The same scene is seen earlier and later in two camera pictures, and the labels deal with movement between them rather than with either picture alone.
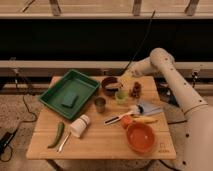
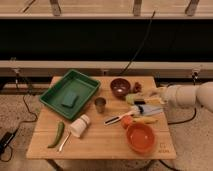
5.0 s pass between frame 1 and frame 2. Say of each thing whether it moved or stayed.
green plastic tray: stayed
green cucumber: stayed
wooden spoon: stayed
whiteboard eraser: moved
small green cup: moved
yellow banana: stayed
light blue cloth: stayed
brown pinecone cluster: stayed
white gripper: moved
